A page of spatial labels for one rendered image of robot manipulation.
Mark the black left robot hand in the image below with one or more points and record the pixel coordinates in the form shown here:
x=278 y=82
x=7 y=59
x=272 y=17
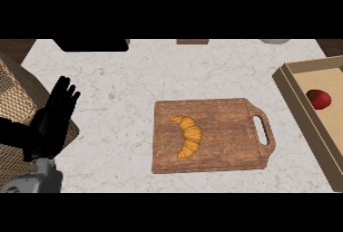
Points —
x=53 y=120

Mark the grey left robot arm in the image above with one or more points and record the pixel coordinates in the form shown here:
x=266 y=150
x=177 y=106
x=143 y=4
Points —
x=39 y=178

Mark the brown wooden cutting board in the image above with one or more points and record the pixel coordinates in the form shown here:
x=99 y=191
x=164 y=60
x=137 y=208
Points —
x=210 y=136

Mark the cardboard box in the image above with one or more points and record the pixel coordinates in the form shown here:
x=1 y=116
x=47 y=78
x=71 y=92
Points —
x=312 y=114

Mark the red tomato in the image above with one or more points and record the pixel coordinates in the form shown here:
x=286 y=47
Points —
x=319 y=98

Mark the tan wicker basket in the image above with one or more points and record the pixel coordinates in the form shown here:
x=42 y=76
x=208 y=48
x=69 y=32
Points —
x=17 y=120

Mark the black appliance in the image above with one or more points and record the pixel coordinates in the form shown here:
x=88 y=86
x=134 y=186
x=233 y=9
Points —
x=91 y=44

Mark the golden croissant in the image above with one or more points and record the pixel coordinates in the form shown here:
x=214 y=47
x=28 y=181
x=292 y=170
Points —
x=190 y=136

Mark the small brown wooden block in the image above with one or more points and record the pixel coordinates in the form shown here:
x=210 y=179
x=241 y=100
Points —
x=192 y=41

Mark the grey round object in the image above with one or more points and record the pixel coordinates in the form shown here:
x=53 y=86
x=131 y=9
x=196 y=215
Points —
x=273 y=41

